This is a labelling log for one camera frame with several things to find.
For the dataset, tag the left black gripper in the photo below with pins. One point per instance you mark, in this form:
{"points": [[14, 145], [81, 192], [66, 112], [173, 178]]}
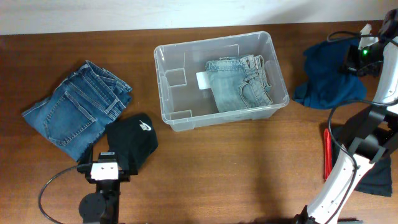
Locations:
{"points": [[123, 176]]}

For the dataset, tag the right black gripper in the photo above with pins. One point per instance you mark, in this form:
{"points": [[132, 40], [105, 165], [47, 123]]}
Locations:
{"points": [[351, 65]]}

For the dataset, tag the dark blue shirt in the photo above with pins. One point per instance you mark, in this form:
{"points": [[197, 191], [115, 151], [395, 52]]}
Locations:
{"points": [[326, 85]]}

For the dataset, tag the light grey jeans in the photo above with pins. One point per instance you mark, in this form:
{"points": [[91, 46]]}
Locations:
{"points": [[239, 83]]}

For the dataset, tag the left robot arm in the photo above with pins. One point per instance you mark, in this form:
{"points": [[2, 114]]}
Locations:
{"points": [[102, 206]]}

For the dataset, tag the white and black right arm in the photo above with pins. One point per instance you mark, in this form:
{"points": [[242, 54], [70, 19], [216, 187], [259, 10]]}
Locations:
{"points": [[367, 137]]}

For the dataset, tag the folded black Nike garment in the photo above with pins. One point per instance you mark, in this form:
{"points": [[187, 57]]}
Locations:
{"points": [[133, 139]]}

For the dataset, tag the folded blue denim jeans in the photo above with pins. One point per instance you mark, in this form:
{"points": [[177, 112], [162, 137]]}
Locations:
{"points": [[75, 116]]}

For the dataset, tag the black garment with red trim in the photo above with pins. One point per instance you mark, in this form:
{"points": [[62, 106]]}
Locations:
{"points": [[378, 181]]}

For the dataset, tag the white label in bin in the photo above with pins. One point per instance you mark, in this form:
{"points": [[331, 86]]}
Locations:
{"points": [[203, 80]]}

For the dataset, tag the clear plastic storage bin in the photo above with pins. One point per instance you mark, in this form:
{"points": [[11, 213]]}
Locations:
{"points": [[184, 106]]}

